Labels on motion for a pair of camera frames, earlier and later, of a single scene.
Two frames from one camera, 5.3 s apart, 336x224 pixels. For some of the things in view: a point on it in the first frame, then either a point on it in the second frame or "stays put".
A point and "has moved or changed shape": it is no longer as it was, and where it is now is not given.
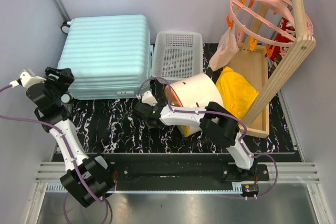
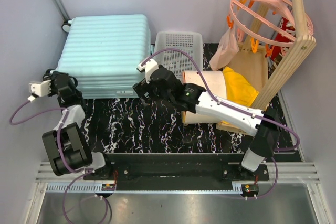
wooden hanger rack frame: (305, 43) stays put
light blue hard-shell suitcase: (109, 56) stays put
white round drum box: (195, 92) has moved or changed shape
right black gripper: (153, 106) -> (142, 88)
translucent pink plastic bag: (227, 47) stays put
